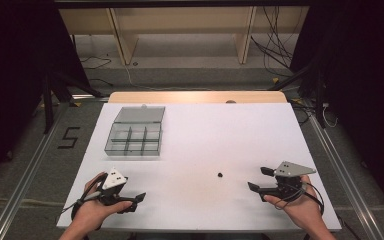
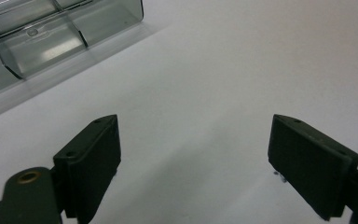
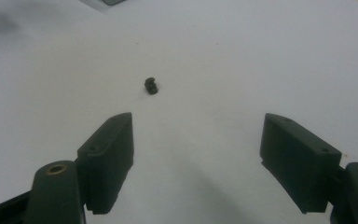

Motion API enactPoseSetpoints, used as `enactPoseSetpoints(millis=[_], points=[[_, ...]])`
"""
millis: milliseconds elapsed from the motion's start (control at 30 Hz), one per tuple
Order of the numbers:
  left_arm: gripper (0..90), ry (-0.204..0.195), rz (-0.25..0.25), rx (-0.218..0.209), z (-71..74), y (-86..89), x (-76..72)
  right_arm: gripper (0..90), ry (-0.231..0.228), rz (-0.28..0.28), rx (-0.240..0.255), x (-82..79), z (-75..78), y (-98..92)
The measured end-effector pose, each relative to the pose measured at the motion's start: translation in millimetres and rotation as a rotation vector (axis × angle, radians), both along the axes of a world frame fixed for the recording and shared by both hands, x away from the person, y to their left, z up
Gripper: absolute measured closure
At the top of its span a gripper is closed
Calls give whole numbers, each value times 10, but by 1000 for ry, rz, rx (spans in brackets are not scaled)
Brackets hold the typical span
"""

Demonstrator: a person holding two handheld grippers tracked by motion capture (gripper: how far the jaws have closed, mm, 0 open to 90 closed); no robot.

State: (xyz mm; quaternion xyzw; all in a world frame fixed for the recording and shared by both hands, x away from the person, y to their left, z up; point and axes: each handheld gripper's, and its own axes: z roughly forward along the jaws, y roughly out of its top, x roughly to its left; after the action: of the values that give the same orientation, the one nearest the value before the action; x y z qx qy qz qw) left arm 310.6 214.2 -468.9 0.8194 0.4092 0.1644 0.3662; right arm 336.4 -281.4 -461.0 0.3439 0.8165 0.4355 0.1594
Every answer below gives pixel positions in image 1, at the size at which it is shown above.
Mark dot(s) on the person's left hand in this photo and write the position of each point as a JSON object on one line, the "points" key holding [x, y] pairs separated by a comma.
{"points": [[92, 210]]}

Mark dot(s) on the white board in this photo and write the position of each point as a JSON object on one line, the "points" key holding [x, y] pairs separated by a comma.
{"points": [[206, 143]]}

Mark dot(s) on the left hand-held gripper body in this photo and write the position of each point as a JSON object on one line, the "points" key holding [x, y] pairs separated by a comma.
{"points": [[114, 179]]}

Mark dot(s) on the aluminium floor rail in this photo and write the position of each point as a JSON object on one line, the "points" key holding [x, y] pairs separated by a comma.
{"points": [[26, 180], [346, 180]]}

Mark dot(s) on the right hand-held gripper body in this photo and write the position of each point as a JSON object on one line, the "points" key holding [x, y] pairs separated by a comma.
{"points": [[289, 181]]}

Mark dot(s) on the clear plastic compartment box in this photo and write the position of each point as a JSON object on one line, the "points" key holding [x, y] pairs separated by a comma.
{"points": [[136, 133]]}

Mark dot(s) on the black curtain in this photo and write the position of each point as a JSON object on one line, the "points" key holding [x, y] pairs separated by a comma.
{"points": [[16, 83], [363, 83]]}

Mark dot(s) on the light wooden shelf unit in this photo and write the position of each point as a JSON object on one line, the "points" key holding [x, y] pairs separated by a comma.
{"points": [[186, 23]]}

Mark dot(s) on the black metal stand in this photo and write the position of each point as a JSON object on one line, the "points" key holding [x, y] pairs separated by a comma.
{"points": [[315, 86], [51, 100]]}

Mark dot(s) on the person's right hand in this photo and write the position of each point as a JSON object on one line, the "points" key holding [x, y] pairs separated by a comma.
{"points": [[301, 210]]}

